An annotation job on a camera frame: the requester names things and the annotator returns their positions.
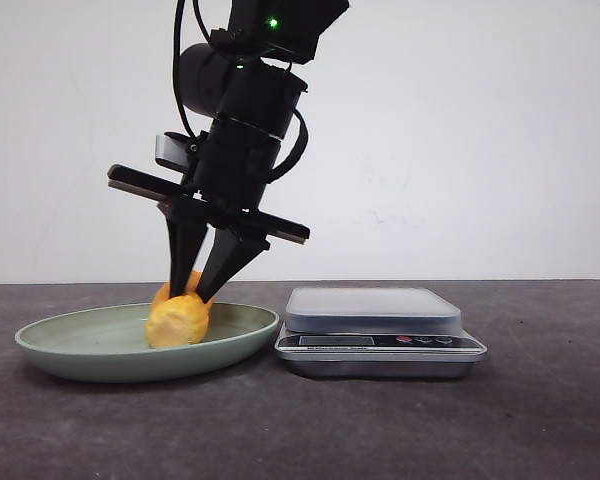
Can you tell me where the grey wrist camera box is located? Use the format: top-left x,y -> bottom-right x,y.
155,132 -> 198,173

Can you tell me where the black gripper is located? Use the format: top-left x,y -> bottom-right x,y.
108,116 -> 310,302

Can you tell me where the yellow corn cob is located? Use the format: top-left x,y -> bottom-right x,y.
145,270 -> 215,348

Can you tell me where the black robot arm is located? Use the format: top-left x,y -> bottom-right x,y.
108,1 -> 348,301

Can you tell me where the silver digital kitchen scale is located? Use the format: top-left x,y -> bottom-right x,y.
275,287 -> 487,378

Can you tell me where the green oval plate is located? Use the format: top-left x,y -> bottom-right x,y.
14,302 -> 279,383

